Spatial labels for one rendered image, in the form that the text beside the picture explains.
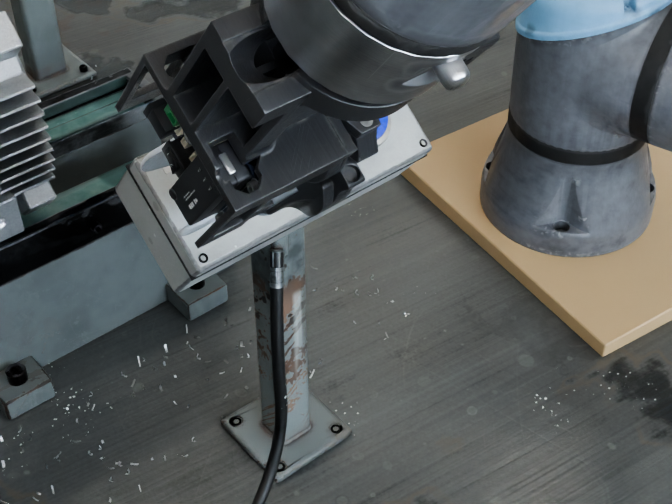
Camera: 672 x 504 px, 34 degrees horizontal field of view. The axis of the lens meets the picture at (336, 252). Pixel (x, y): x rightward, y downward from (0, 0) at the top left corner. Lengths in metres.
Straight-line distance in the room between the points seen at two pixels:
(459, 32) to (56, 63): 0.88
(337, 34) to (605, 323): 0.58
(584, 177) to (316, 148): 0.49
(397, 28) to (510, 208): 0.61
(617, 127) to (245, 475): 0.38
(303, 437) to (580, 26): 0.36
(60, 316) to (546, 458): 0.38
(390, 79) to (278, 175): 0.09
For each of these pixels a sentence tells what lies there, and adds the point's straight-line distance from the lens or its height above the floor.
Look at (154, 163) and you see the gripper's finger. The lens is 0.53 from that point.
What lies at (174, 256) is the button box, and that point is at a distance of 0.59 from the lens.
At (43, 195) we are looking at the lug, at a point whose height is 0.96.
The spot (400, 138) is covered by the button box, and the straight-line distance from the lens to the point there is 0.64.
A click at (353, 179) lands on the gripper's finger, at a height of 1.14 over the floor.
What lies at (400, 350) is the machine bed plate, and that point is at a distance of 0.86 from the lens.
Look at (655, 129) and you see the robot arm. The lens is 0.84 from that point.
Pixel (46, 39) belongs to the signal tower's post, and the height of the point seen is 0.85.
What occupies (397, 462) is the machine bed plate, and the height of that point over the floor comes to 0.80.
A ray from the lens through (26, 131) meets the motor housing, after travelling 0.72.
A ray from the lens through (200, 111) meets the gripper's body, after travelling 0.42.
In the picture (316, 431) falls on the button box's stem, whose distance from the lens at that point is 0.80.
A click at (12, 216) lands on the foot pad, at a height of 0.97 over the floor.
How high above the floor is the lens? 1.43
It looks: 42 degrees down
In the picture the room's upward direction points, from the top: straight up
